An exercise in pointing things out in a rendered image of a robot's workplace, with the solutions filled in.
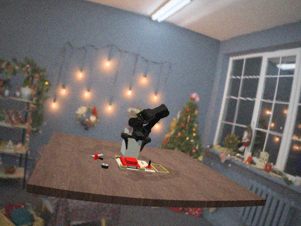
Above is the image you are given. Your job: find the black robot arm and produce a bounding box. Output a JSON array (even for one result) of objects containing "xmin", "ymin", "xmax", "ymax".
[{"xmin": 128, "ymin": 104, "xmax": 170, "ymax": 142}]

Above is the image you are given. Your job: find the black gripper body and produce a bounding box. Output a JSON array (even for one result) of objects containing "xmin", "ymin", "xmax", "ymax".
[{"xmin": 121, "ymin": 127, "xmax": 151, "ymax": 143}]

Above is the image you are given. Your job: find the black toy car wheel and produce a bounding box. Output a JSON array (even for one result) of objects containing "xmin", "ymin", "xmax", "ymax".
[{"xmin": 102, "ymin": 163, "xmax": 108, "ymax": 169}]

